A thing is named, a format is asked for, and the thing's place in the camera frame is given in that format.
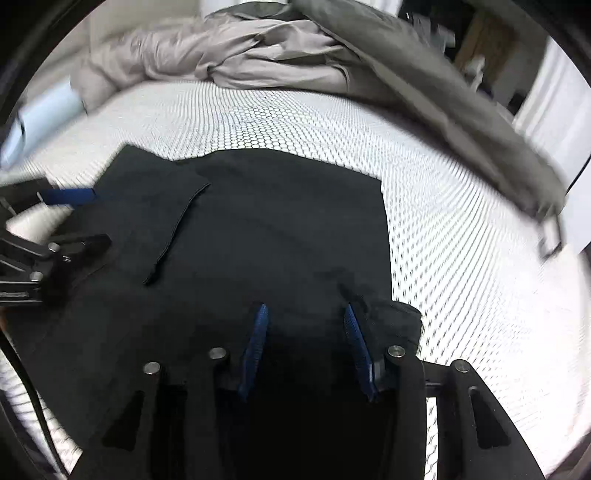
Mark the white chair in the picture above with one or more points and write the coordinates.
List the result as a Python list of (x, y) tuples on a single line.
[(475, 69)]

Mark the white patterned bed mattress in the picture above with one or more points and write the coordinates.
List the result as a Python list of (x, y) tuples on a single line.
[(461, 277)]

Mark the dark grey duvet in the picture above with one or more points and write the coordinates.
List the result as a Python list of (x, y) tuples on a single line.
[(415, 92)]

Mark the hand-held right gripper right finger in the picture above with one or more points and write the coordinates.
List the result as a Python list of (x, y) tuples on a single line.
[(358, 350)]

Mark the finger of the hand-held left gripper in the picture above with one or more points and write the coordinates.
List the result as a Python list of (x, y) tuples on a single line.
[(69, 196), (69, 258)]

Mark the light grey blanket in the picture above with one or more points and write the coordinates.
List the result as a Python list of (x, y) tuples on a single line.
[(231, 60)]

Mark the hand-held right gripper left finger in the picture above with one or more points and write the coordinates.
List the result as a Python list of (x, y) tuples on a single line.
[(254, 350)]

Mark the light blue pillow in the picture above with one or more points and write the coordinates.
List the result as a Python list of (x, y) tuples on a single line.
[(46, 110)]

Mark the black pants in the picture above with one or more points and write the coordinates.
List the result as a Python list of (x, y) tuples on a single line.
[(277, 230)]

